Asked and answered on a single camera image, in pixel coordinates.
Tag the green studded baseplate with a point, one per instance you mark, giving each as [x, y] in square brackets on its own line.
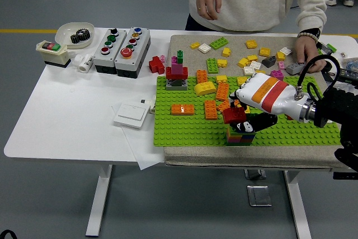
[195, 130]

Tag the red brick cluster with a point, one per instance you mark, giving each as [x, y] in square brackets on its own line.
[155, 65]

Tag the black metal gear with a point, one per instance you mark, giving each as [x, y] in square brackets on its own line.
[77, 38]
[84, 34]

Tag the beige red-green switch box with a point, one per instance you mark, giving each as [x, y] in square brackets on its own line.
[53, 54]

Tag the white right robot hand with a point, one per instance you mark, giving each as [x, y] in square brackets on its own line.
[268, 93]

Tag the white table leg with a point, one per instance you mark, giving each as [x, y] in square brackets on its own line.
[99, 194]
[297, 208]

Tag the grey four-button control box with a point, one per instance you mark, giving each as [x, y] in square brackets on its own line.
[118, 40]

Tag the small yellow brick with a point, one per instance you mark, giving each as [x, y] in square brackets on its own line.
[195, 45]
[226, 52]
[280, 55]
[222, 63]

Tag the white wall switch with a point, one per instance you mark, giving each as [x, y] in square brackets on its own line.
[130, 116]

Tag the white square brick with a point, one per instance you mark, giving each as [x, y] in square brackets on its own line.
[285, 51]
[255, 65]
[248, 70]
[205, 47]

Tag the multicolour brick stack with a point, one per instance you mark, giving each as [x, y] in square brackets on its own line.
[240, 138]

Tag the small pink brick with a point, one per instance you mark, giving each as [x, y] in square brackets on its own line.
[162, 58]
[281, 65]

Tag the person's right hand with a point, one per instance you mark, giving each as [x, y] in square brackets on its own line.
[208, 1]

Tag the white shallow dish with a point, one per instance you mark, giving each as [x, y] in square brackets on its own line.
[63, 30]

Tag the grey emergency-stop button box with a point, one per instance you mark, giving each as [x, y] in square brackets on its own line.
[141, 46]

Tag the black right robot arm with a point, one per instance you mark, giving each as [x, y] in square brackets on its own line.
[335, 110]

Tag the person's left hand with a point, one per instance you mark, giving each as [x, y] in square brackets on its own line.
[307, 50]

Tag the plastic bag with parts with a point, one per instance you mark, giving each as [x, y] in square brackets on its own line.
[351, 62]

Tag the grey long brick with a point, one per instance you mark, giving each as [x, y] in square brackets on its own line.
[295, 68]

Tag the yellow square brick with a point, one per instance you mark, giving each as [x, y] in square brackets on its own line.
[221, 78]
[260, 71]
[264, 51]
[250, 44]
[243, 61]
[252, 58]
[241, 80]

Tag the red pink green brick tower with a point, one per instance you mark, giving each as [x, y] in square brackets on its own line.
[176, 72]

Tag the white paper sheet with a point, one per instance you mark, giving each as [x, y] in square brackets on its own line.
[140, 152]

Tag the silver metal clip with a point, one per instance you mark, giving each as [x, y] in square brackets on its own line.
[325, 47]

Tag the large yellow curved brick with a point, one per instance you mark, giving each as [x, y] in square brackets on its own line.
[205, 88]

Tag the person's left forearm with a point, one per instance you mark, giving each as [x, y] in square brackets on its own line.
[310, 18]

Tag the lime long brick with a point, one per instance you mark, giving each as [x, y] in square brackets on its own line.
[219, 43]
[212, 65]

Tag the orange long brick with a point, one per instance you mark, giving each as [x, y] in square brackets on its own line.
[182, 109]
[223, 106]
[210, 109]
[201, 76]
[221, 91]

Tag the clear plastic bag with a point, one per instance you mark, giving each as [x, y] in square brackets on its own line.
[348, 88]

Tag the black desk control panel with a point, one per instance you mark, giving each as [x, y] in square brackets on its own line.
[345, 176]

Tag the black electronic module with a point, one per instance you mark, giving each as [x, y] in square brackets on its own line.
[349, 76]

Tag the grey metal floor box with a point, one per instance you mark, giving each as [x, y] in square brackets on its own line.
[254, 173]

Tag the metal floor socket plate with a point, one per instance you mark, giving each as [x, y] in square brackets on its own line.
[259, 195]

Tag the pink square brick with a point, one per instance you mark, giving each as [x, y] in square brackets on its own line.
[277, 74]

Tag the dark grey sloped brick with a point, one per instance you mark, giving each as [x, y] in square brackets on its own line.
[269, 61]

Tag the white pipe fitting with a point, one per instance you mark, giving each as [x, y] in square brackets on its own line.
[85, 64]

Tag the small green part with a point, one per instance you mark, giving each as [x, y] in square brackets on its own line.
[331, 46]

